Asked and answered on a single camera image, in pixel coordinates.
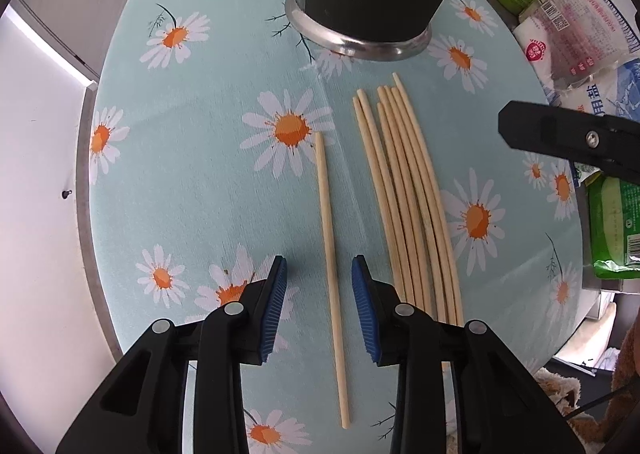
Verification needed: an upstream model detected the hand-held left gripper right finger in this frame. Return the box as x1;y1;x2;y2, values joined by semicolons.
351;255;586;454

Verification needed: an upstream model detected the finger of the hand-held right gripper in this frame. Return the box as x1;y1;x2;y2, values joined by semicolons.
498;101;640;169

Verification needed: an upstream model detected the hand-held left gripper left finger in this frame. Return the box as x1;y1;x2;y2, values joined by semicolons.
55;255;288;454

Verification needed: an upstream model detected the pale wooden chopstick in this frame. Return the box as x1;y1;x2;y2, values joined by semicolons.
313;131;352;430

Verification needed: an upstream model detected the bundle of bamboo chopsticks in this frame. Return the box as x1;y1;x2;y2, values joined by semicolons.
352;72;466;327

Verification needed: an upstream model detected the blue and white salt bag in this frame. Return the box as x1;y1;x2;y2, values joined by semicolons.
545;58;640;123

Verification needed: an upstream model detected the white sugar bag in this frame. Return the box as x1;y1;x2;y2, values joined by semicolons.
515;0;640;89

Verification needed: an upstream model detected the green food packet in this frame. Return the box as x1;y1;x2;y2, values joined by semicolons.
585;174;640;282

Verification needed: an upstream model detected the daisy print tablecloth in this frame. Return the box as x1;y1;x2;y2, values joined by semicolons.
87;0;586;454

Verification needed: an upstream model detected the brown plush toy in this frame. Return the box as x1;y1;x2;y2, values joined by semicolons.
532;366;586;427

